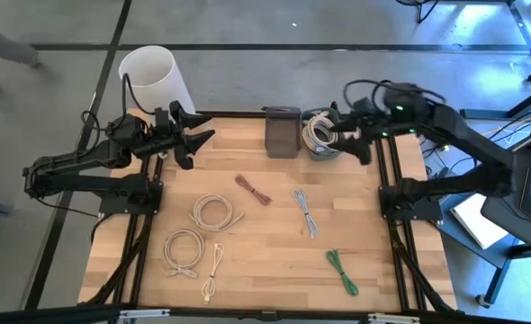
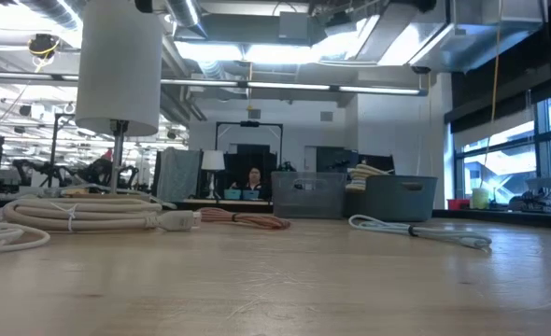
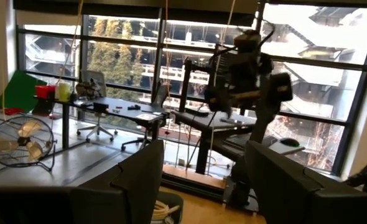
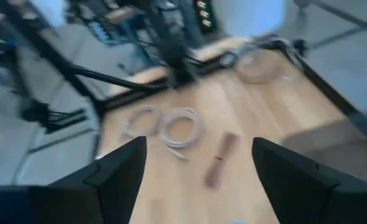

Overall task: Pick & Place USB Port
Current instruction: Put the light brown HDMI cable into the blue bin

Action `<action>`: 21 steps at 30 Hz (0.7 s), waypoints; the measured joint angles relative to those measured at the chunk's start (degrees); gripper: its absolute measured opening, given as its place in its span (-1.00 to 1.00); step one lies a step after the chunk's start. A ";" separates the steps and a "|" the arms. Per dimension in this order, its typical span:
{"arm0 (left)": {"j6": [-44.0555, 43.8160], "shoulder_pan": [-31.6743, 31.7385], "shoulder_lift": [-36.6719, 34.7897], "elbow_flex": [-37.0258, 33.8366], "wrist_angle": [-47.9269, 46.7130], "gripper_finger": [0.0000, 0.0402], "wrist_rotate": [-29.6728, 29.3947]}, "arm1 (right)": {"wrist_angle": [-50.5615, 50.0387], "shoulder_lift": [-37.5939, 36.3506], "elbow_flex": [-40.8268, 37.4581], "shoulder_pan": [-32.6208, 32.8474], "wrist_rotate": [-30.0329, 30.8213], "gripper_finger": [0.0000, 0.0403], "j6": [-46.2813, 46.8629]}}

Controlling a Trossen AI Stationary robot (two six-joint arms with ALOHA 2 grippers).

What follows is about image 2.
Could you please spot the person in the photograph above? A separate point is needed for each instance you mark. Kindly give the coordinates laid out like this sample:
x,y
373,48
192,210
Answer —
x,y
254,177

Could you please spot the small teal box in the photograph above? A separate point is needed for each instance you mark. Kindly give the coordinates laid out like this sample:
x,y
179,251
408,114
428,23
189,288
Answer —
x,y
250,194
232,194

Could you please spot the grey plastic crate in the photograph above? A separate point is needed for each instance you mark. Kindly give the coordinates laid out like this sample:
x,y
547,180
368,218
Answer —
x,y
308,200

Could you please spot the small white table lamp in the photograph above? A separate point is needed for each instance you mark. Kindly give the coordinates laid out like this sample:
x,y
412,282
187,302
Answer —
x,y
213,160

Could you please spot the long ceiling light bar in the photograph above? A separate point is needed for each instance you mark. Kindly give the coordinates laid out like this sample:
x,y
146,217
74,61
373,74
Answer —
x,y
285,86

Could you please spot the grey fabric panel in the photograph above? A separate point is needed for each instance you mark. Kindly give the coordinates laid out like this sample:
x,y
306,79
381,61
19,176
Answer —
x,y
177,175

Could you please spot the small red box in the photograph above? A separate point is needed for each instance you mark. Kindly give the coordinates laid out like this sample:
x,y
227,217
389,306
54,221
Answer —
x,y
457,204

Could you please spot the white cylindrical shade lamp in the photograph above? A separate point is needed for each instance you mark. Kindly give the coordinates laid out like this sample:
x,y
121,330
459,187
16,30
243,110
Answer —
x,y
117,70

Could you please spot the pale green cup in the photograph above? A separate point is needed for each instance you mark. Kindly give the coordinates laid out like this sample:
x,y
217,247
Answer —
x,y
480,198

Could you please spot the black tripod stand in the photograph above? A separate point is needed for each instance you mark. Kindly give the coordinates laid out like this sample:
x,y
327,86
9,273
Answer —
x,y
53,140

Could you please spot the dark cloth heap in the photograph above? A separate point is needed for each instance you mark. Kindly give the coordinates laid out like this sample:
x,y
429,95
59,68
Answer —
x,y
541,200

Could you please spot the black metal frame rig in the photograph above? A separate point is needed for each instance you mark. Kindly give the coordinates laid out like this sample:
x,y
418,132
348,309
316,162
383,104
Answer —
x,y
249,124

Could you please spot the grey wall vent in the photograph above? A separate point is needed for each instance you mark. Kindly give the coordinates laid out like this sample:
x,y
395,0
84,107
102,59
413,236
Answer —
x,y
326,116
254,114

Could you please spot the silver metal air duct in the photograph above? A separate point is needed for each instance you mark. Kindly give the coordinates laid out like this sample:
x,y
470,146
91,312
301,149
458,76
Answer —
x,y
467,37

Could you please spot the black table edge frame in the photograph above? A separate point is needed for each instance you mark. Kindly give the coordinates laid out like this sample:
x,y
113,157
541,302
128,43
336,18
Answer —
x,y
513,219

